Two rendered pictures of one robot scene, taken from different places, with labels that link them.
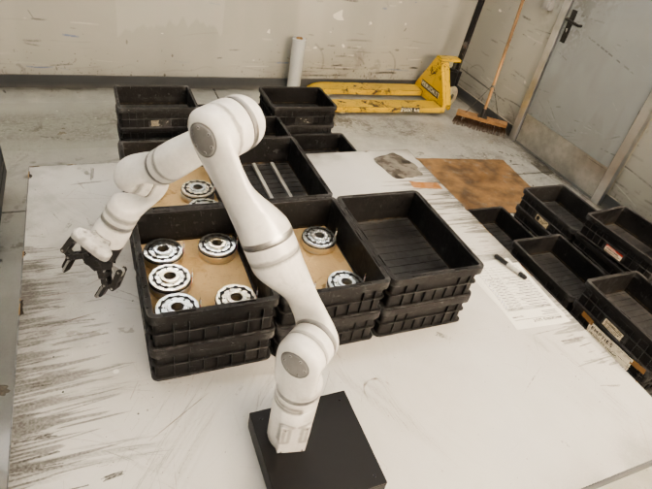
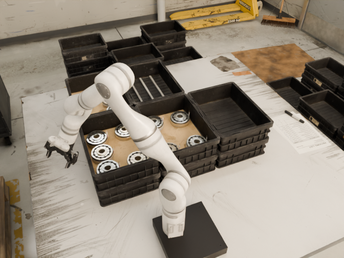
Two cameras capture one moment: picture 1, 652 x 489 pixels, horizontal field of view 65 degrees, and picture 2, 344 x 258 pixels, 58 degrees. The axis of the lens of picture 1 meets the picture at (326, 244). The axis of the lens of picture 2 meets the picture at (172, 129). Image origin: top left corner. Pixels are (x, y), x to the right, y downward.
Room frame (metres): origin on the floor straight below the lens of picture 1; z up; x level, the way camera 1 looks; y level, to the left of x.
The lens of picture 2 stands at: (-0.04, -0.07, 1.93)
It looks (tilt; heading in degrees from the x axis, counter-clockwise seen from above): 42 degrees down; 6
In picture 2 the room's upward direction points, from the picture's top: straight up
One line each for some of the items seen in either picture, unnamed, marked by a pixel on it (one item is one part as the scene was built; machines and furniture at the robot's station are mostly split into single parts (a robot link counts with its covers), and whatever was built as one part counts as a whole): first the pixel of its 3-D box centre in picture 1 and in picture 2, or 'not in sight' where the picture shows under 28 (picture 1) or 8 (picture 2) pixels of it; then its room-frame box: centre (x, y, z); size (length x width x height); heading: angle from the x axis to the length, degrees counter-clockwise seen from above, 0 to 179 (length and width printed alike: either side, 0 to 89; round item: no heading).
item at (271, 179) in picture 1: (268, 181); (148, 88); (1.47, 0.23, 0.87); 0.40 x 0.30 x 0.11; 29
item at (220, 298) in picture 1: (236, 299); (137, 159); (0.92, 0.19, 0.86); 0.10 x 0.10 x 0.01
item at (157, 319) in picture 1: (200, 256); (115, 138); (0.98, 0.30, 0.92); 0.40 x 0.30 x 0.02; 29
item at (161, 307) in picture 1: (177, 309); (107, 168); (0.84, 0.31, 0.86); 0.10 x 0.10 x 0.01
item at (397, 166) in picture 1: (398, 164); (224, 62); (2.10, -0.24, 0.71); 0.22 x 0.19 x 0.01; 29
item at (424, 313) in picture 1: (393, 273); (224, 130); (1.26, -0.22, 0.76); 0.40 x 0.30 x 0.12; 29
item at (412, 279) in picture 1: (406, 233); (228, 108); (1.26, -0.22, 0.92); 0.40 x 0.30 x 0.02; 29
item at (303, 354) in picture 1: (304, 363); (174, 192); (0.64, 0.00, 1.00); 0.09 x 0.09 x 0.17; 67
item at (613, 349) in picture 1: (602, 352); not in sight; (1.48, -1.14, 0.41); 0.31 x 0.02 x 0.16; 29
